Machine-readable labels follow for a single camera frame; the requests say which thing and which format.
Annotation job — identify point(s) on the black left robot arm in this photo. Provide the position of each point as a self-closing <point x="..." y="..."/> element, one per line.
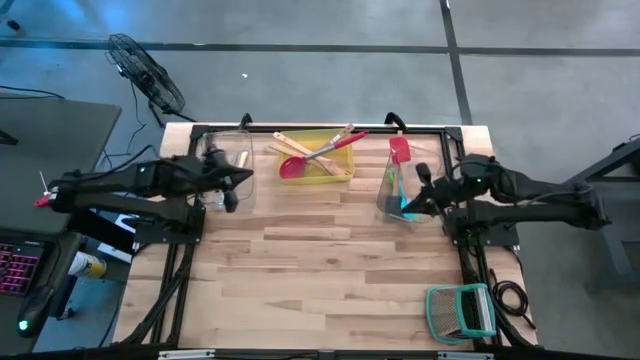
<point x="125" y="180"/>

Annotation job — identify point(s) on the black floor stand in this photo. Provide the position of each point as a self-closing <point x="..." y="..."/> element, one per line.
<point x="617" y="155"/>

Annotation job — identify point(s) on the pink backlit keyboard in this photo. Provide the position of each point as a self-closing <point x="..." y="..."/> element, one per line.
<point x="17" y="267"/>

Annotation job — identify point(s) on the teal dish rack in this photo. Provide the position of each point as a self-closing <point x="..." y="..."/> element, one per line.
<point x="452" y="312"/>

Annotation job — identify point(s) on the sky blue silicone spatula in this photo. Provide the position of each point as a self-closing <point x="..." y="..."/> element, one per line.
<point x="414" y="218"/>

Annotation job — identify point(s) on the cream utensil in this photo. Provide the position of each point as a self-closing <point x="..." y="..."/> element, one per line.
<point x="243" y="160"/>

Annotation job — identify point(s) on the small black floor object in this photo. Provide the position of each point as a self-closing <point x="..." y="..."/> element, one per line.
<point x="15" y="25"/>

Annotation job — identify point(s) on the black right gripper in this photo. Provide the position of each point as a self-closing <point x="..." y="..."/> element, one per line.
<point x="447" y="192"/>

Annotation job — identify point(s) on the yellow and white can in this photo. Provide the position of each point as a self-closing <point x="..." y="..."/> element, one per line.
<point x="87" y="265"/>

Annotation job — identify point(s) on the clear plastic bin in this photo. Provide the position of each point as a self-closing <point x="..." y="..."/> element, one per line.
<point x="245" y="197"/>
<point x="430" y="150"/>

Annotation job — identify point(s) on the teal silicone spatula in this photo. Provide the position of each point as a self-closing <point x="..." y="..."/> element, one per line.
<point x="402" y="185"/>

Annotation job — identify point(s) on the wooden slotted spoon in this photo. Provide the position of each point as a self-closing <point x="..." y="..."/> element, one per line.
<point x="280" y="150"/>

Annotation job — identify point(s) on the grey desk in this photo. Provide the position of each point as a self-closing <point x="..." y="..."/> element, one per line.
<point x="50" y="135"/>

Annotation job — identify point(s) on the silver bracket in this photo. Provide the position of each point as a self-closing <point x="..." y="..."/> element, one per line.
<point x="465" y="356"/>
<point x="187" y="355"/>

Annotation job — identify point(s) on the yellow plastic bin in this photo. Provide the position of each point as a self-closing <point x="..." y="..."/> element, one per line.
<point x="350" y="155"/>

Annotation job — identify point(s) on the black aluminium rig frame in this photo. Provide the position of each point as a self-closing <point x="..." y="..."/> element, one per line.
<point x="265" y="128"/>

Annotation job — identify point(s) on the green silicone spatula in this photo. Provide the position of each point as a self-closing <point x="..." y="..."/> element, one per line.
<point x="390" y="177"/>

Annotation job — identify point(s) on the wooden salad fork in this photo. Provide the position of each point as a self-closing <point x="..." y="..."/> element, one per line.
<point x="290" y="141"/>

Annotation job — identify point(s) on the black floor fan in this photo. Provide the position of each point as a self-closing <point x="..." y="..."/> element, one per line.
<point x="145" y="75"/>

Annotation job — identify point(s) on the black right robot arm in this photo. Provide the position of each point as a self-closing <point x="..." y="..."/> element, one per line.
<point x="550" y="192"/>

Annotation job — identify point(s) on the black computer mouse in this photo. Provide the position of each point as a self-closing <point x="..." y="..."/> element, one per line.
<point x="32" y="315"/>

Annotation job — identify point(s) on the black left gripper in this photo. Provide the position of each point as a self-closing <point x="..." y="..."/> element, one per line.
<point x="212" y="175"/>

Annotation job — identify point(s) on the black curved table clamp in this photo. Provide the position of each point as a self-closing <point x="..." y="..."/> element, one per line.
<point x="395" y="120"/>
<point x="245" y="121"/>

